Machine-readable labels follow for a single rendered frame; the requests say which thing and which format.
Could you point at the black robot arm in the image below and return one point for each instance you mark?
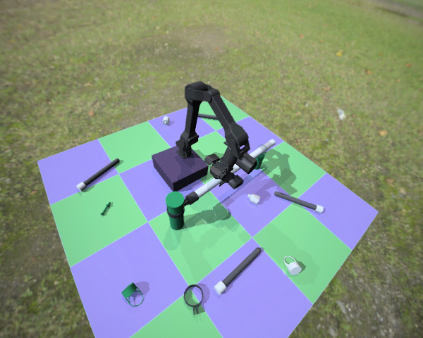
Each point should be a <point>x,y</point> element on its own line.
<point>234,133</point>

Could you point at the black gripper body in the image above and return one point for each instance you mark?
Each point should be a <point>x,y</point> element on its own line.
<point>233,180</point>

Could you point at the black rod with white tip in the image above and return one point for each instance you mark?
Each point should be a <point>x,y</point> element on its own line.
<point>220,287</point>
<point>91,179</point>
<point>207,116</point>
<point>316,208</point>

